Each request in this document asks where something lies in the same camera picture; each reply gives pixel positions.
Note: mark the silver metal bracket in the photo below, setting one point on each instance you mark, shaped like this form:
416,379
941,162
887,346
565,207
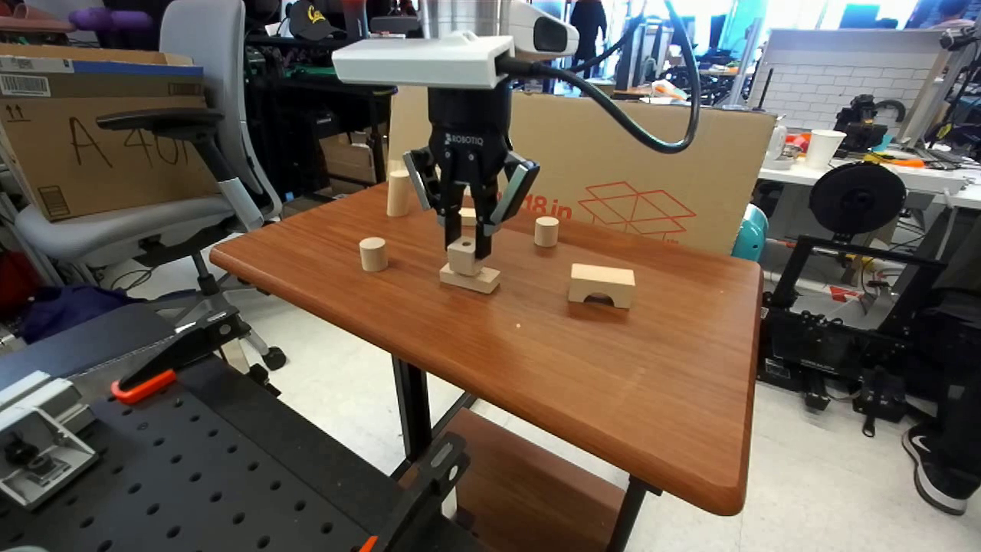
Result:
46,449

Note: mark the wooden arch block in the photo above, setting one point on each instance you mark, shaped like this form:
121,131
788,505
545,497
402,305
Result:
603,277

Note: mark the flat wooden base block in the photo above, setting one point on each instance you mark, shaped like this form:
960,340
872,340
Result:
485,282

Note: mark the white perforated panel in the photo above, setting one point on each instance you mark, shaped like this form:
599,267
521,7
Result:
846,78

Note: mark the wooden cube with round hole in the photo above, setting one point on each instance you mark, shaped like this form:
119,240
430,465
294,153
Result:
460,258

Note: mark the short wooden cylinder lying sideways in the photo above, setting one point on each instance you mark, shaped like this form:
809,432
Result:
373,257

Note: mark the tall wooden cylinder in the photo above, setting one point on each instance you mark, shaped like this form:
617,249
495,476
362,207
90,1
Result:
396,198

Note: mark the brown wooden lower panel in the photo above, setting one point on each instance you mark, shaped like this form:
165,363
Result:
533,493

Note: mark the person in dark clothes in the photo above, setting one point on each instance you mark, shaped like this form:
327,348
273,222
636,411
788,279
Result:
589,25

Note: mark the black 3D printer frame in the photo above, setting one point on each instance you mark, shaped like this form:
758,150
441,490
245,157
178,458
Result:
846,307

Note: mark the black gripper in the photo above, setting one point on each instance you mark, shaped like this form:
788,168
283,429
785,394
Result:
466,124

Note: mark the short upright wooden cylinder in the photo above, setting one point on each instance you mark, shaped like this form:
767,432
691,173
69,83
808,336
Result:
548,233

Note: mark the black perforated mounting board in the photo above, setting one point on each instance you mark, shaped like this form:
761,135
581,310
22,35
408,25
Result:
195,471

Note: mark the dark trouser leg with sneaker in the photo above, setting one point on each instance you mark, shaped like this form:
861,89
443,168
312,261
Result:
946,471

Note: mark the large cardboard sheet red print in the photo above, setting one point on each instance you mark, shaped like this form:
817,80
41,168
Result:
653,153

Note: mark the black table leg frame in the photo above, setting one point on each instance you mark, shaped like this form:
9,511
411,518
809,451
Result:
411,410

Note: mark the grey office chair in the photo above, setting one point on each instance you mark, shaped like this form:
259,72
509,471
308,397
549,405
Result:
205,61

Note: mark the cardboard box with handwriting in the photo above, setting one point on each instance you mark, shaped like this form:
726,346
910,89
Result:
64,153

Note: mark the teal ball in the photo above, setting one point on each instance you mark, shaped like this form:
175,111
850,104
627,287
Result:
751,236

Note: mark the white desk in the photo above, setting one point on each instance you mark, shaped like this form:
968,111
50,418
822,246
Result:
921,181

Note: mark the black filament spool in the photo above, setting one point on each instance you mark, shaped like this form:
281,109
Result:
855,200

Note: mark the dark blue bag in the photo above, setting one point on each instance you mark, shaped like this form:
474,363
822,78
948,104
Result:
71,310

